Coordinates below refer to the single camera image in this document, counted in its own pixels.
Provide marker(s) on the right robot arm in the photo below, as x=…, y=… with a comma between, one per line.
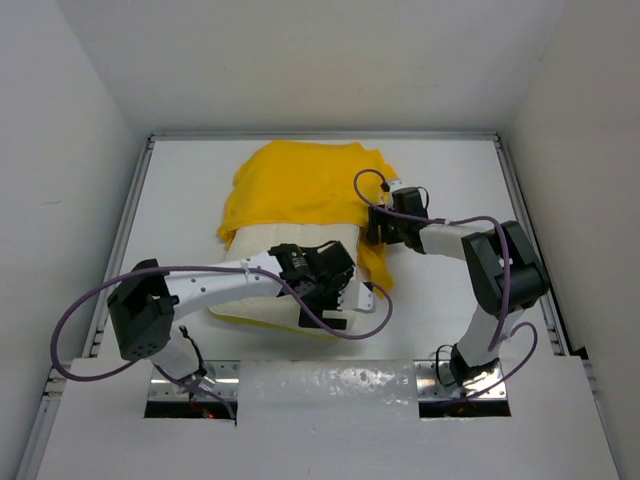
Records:
x=506, y=274

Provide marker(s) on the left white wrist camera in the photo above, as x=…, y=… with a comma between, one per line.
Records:
x=357, y=296

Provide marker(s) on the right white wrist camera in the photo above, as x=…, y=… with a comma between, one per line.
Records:
x=393, y=186

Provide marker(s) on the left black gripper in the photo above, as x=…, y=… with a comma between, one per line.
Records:
x=337, y=281

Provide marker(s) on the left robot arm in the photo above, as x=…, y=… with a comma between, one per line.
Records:
x=145, y=305

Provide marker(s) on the yellow pillowcase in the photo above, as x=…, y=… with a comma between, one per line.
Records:
x=304, y=183

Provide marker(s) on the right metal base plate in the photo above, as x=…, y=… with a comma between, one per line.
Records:
x=434, y=383

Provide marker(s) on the metal base plate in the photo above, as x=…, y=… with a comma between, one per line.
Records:
x=434, y=383
x=222, y=379

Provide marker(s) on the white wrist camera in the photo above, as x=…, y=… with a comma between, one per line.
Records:
x=357, y=296
x=393, y=186

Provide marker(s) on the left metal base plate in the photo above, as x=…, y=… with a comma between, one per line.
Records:
x=222, y=379

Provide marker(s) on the aluminium table frame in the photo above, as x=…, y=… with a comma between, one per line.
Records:
x=318, y=409

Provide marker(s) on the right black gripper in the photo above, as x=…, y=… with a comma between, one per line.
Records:
x=377, y=218

